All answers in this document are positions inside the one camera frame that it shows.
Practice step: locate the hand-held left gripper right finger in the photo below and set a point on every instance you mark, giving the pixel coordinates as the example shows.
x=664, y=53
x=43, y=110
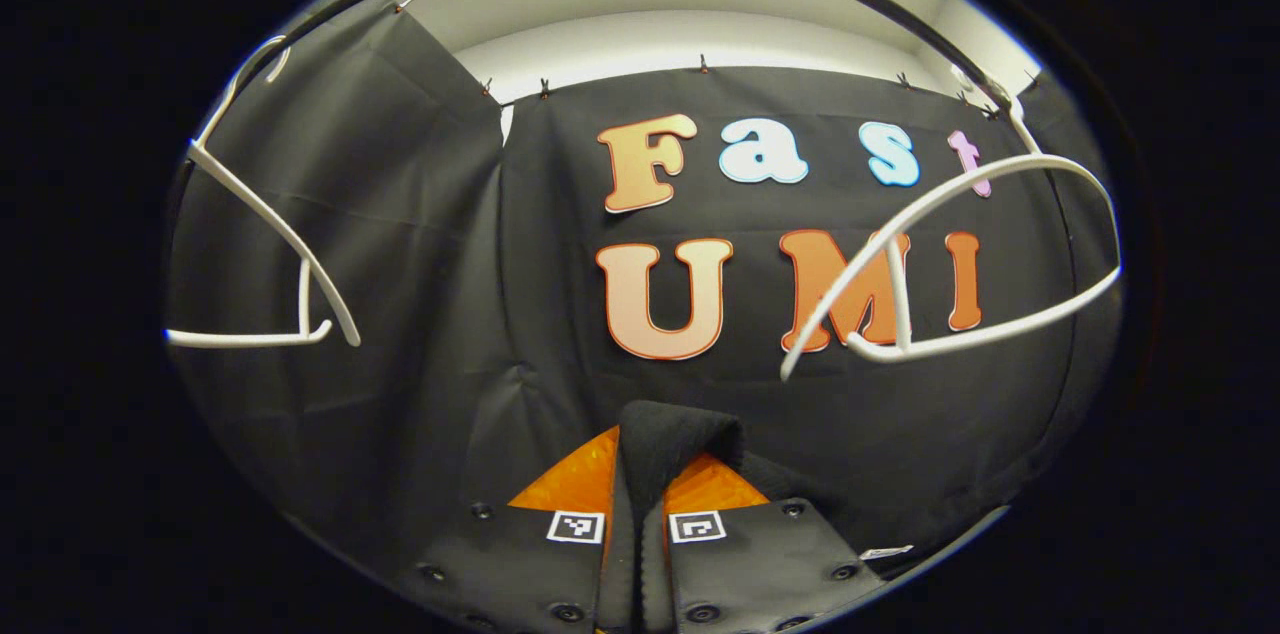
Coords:
x=760, y=564

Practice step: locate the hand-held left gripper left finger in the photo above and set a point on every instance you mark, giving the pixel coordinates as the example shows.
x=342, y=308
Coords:
x=520, y=569

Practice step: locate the black knit cardigan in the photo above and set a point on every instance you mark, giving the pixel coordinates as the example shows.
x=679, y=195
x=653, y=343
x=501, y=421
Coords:
x=670, y=444

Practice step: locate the white plastic hanger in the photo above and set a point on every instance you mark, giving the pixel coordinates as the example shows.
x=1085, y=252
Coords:
x=240, y=339
x=899, y=299

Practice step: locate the black backdrop cloth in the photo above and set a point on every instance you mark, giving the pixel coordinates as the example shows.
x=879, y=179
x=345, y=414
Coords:
x=450, y=244

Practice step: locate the black clothes rack rail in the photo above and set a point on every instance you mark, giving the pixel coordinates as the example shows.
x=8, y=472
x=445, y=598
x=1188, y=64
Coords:
x=905, y=17

